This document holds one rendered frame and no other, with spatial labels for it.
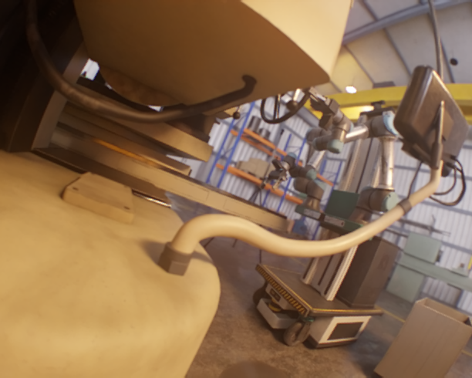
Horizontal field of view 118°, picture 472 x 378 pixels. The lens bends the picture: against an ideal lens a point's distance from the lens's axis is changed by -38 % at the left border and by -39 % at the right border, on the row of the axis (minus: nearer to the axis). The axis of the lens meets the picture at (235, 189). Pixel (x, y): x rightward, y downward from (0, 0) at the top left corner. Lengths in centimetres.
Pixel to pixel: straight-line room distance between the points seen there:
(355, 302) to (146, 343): 156
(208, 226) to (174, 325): 15
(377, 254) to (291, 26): 146
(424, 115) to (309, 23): 39
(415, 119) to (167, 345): 69
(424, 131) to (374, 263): 113
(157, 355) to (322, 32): 60
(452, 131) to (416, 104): 21
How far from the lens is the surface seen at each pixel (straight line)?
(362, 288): 167
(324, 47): 53
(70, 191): 48
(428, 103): 72
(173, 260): 33
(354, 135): 132
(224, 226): 34
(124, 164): 141
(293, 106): 63
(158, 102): 111
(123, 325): 22
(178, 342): 26
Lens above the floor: 74
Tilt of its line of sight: 1 degrees up
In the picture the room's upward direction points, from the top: 22 degrees clockwise
